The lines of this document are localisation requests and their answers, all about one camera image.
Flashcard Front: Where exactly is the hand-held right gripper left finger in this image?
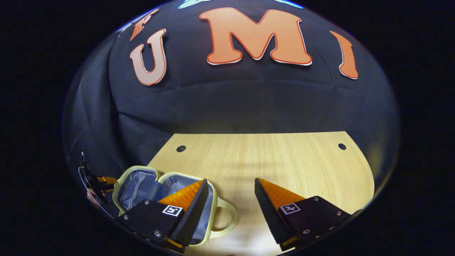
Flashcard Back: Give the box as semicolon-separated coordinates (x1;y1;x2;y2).
117;179;209;254

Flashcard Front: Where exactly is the pale yellow suitcase pouch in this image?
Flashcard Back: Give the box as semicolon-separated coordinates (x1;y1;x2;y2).
113;166;238;246

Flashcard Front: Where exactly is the black backdrop cloth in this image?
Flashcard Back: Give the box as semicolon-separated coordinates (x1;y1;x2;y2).
62;0;401;214

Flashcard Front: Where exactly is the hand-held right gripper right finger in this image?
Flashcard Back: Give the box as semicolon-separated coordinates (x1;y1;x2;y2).
254;178;363;251

